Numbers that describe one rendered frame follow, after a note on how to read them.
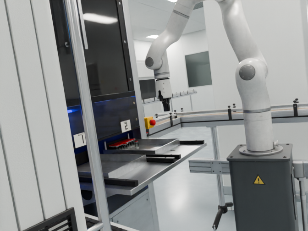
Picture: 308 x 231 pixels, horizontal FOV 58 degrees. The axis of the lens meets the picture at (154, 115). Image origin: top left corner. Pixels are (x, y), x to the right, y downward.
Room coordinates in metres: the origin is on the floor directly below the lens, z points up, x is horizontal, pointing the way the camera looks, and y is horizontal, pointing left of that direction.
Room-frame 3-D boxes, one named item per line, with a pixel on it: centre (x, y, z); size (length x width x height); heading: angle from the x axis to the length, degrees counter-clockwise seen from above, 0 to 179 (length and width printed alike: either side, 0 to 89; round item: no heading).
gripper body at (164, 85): (1.50, -0.07, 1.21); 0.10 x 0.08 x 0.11; 147
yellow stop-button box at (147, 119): (1.80, 0.05, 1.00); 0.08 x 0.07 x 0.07; 57
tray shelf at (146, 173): (1.34, 0.12, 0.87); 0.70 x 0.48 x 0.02; 147
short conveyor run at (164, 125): (2.11, 0.02, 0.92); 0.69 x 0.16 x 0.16; 147
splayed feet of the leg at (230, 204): (2.29, -0.48, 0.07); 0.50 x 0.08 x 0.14; 147
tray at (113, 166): (1.24, 0.27, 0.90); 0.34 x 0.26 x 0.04; 57
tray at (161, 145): (1.52, 0.09, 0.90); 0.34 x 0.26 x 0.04; 57
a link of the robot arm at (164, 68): (1.50, -0.07, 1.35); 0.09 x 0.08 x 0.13; 149
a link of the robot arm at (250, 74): (1.23, -0.45, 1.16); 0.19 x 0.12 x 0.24; 149
